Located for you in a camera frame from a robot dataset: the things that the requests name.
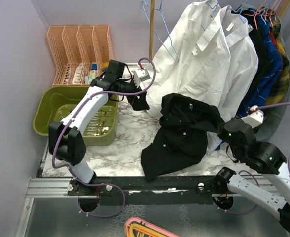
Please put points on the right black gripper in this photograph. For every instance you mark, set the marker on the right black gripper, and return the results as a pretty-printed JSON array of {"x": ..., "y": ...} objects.
[{"x": 221, "y": 132}]

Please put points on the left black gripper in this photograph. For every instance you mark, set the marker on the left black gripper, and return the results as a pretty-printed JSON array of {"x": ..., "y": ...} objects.
[{"x": 139, "y": 103}]

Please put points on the black shirt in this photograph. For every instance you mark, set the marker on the black shirt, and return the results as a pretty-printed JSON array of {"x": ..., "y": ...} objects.
[
  {"x": 263, "y": 59},
  {"x": 181, "y": 141}
]

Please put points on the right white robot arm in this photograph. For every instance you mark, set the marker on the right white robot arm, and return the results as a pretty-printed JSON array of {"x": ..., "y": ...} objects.
[{"x": 263, "y": 157}]

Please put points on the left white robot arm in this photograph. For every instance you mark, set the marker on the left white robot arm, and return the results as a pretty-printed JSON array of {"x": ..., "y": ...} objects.
[{"x": 65, "y": 138}]

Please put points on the yellow plaid shirt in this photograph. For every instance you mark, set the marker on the yellow plaid shirt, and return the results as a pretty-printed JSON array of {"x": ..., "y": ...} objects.
[{"x": 274, "y": 86}]

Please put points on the front white shirt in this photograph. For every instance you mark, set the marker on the front white shirt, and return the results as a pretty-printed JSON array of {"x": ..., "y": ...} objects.
[{"x": 194, "y": 61}]

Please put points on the white shirt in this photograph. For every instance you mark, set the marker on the white shirt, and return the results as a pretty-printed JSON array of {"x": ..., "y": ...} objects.
[
  {"x": 194, "y": 61},
  {"x": 243, "y": 63}
]

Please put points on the blue plaid shirt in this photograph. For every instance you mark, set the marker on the blue plaid shirt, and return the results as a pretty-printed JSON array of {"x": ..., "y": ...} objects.
[{"x": 244, "y": 105}]

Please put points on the empty light blue hanger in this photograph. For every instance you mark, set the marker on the empty light blue hanger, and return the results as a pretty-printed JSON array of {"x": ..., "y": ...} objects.
[{"x": 167, "y": 34}]

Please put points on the black hanging shirt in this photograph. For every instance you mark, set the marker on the black hanging shirt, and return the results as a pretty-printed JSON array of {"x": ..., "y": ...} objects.
[{"x": 263, "y": 59}]

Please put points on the pink hanger stack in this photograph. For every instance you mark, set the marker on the pink hanger stack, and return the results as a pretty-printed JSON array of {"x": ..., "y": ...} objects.
[{"x": 137, "y": 227}]

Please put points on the olive green plastic basin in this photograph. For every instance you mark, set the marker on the olive green plastic basin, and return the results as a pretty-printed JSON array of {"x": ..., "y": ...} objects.
[{"x": 59, "y": 101}]

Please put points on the peach plastic file organizer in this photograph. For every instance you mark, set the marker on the peach plastic file organizer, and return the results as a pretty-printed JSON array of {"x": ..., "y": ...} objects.
[{"x": 77, "y": 50}]

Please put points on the wooden rack pole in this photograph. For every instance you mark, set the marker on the wooden rack pole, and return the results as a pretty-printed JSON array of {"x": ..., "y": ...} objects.
[{"x": 151, "y": 29}]

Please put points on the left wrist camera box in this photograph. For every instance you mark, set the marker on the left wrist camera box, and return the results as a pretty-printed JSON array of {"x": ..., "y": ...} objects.
[{"x": 139, "y": 76}]

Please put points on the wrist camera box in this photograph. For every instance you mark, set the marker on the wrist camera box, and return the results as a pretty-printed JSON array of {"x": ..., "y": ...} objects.
[
  {"x": 139, "y": 76},
  {"x": 254, "y": 117}
]

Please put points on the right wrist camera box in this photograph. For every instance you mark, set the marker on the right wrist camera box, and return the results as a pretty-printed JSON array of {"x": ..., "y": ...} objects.
[{"x": 254, "y": 117}]

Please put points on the black mounting rail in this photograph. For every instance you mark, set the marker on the black mounting rail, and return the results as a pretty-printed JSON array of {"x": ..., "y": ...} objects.
[{"x": 164, "y": 190}]

